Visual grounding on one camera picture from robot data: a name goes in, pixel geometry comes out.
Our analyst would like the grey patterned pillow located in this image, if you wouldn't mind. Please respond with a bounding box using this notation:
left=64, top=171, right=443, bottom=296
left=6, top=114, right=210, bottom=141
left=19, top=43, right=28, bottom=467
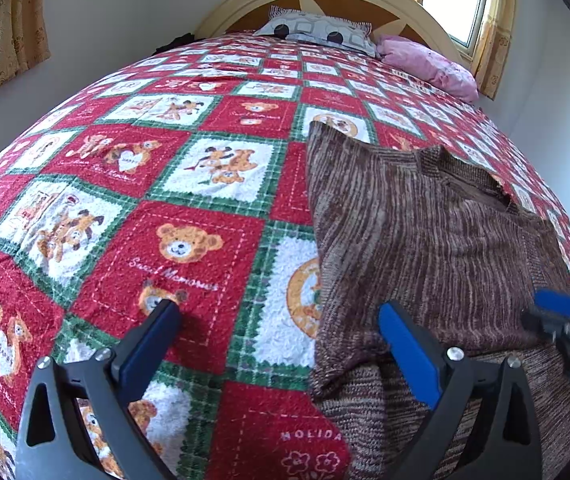
left=253, top=6, right=377, bottom=58

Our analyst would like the red patchwork teddy bedspread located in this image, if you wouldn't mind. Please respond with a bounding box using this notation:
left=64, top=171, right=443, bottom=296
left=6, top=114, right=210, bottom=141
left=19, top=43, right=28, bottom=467
left=0, top=34, right=570, bottom=479

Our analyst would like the pink pillow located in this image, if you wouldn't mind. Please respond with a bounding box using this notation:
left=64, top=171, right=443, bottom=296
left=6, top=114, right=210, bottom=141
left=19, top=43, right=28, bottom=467
left=377, top=36, right=479, bottom=104

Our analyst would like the cream wooden headboard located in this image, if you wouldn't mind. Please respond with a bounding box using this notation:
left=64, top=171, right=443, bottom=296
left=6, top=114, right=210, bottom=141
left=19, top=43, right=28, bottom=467
left=195, top=0, right=463, bottom=63

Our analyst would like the yellow curtain side window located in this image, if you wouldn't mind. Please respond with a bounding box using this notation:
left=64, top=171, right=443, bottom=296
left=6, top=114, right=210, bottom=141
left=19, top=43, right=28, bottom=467
left=0, top=0, right=51, bottom=87

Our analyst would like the black item beside bed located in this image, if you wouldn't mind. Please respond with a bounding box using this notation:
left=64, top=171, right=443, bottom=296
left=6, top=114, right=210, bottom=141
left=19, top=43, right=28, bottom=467
left=154, top=32, right=196, bottom=54

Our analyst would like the brown knitted sweater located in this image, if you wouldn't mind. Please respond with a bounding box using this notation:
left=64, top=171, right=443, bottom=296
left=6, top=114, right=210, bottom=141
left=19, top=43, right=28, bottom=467
left=306, top=122, right=570, bottom=479

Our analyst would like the yellow curtain right of window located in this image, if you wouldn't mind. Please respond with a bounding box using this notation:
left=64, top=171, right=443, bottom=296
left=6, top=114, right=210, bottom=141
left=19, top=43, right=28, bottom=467
left=471, top=0, right=517, bottom=100

